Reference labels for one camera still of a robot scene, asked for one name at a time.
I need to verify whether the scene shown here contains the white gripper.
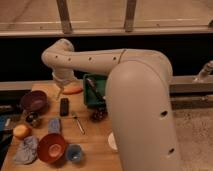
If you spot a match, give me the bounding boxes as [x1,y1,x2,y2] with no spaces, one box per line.
[52,71,77,100]

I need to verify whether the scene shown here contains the black eraser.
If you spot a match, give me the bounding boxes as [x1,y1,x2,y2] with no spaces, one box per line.
[60,98,69,116]

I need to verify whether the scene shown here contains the red bowl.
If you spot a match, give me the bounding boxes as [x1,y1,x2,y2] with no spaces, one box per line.
[37,133,67,164]

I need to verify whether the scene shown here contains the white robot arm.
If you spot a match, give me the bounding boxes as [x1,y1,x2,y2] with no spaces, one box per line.
[42,39,181,171]

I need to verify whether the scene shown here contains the purple bowl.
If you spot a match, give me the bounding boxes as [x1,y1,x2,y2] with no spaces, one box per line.
[20,90,47,112]

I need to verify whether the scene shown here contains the orange carrot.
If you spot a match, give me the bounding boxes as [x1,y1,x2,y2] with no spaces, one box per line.
[62,87,83,95]

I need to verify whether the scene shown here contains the green plastic bin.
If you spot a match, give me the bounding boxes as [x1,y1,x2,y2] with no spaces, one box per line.
[83,74,107,108]

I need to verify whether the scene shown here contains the blue sponge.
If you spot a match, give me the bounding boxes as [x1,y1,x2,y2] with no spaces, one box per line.
[48,118,61,133]

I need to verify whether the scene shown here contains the small dark can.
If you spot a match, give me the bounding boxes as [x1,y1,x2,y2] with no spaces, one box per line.
[26,112,41,128]

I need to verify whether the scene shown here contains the black tool in bin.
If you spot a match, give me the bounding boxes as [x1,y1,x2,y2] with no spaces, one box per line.
[86,78,105,101]

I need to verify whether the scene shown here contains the dark red grapes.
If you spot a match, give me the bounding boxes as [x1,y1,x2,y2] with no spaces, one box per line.
[90,108,107,122]

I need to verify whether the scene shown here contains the orange fruit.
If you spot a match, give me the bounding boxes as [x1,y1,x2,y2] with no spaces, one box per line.
[13,124,31,139]

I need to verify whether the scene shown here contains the blue cup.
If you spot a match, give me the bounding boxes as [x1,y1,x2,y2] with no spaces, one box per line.
[65,144,83,163]

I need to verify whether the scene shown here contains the blue-grey cloth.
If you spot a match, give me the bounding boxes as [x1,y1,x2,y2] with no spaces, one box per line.
[13,136,38,165]

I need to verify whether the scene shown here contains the white cup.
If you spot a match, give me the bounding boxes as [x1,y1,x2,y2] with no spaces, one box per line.
[108,132,118,152]

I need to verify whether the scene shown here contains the grey tap fixture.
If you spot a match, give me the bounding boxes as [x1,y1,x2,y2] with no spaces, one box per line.
[194,60,213,82]

